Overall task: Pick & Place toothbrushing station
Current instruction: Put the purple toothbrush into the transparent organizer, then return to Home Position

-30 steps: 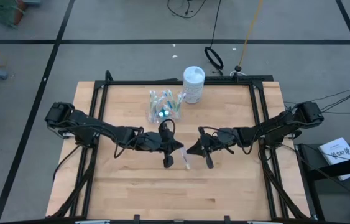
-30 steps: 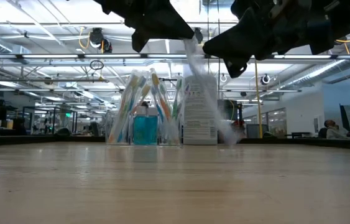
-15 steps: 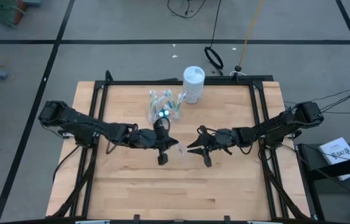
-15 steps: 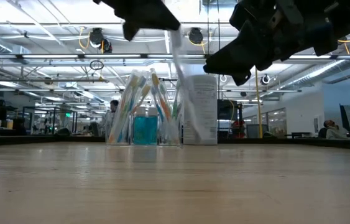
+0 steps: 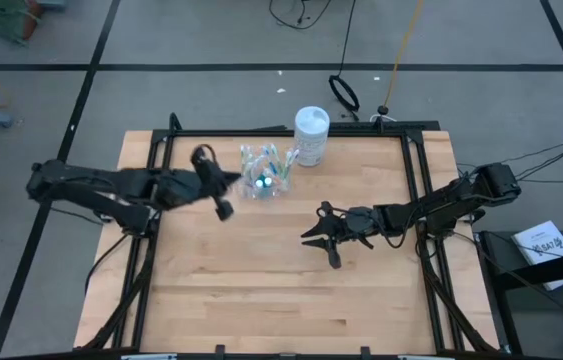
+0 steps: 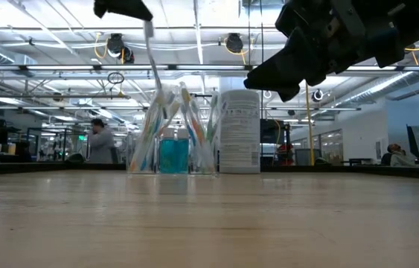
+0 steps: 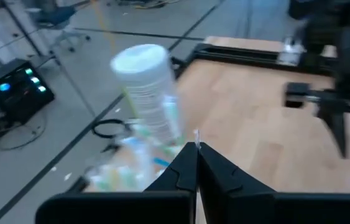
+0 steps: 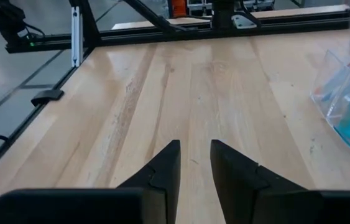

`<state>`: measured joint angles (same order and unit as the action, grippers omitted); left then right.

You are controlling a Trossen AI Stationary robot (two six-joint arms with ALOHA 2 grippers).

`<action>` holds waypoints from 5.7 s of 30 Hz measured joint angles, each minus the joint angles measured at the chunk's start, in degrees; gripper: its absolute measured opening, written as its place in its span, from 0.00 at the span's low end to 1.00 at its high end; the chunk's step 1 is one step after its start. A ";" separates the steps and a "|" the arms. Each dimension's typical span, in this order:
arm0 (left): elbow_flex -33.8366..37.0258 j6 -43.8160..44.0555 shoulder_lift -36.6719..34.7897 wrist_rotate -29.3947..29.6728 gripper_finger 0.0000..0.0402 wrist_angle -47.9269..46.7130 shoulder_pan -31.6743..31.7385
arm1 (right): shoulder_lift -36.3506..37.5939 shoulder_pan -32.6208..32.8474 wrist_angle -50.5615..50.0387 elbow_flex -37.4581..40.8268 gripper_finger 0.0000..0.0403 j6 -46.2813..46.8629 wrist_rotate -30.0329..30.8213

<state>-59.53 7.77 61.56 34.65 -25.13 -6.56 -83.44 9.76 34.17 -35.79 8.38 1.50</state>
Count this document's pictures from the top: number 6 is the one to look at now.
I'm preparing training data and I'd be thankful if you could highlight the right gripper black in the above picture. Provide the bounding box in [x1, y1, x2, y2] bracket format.
[243, 0, 406, 103]

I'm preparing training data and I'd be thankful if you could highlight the purple toothbrush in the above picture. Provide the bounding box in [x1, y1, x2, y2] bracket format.
[143, 20, 164, 94]
[214, 98, 228, 157]

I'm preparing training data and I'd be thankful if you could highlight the red-orange toothbrush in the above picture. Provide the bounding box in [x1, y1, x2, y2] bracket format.
[129, 103, 158, 173]

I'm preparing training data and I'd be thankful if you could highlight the black cabinet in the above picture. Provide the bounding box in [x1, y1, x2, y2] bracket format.
[260, 118, 291, 168]

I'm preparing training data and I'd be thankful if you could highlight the white wipes canister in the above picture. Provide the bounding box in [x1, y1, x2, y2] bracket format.
[219, 89, 261, 174]

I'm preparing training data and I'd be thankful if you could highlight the red machine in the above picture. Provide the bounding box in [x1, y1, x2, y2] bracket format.
[275, 143, 295, 167]

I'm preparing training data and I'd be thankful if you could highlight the red toothbrush in clear wrapper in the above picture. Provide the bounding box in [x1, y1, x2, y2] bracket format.
[156, 99, 181, 138]

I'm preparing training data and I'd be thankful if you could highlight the slim dark monitor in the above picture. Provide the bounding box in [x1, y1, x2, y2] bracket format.
[406, 124, 418, 148]

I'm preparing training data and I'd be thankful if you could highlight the seated person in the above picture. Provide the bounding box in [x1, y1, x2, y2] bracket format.
[380, 143, 418, 168]

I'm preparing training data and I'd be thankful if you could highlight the clear acrylic organizer holder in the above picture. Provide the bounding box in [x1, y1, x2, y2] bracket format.
[127, 128, 219, 175]

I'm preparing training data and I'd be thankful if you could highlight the standing person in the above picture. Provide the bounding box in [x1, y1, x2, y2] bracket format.
[87, 118, 120, 165]

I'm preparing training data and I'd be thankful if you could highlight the black ceiling cable reel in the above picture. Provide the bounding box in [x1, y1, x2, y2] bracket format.
[106, 32, 126, 55]
[225, 32, 246, 55]

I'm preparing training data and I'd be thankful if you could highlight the black coiled hanging cable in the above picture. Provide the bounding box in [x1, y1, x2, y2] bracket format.
[106, 71, 126, 86]

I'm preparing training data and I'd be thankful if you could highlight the black aluminium table frame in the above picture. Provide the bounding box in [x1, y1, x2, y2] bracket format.
[0, 160, 419, 179]

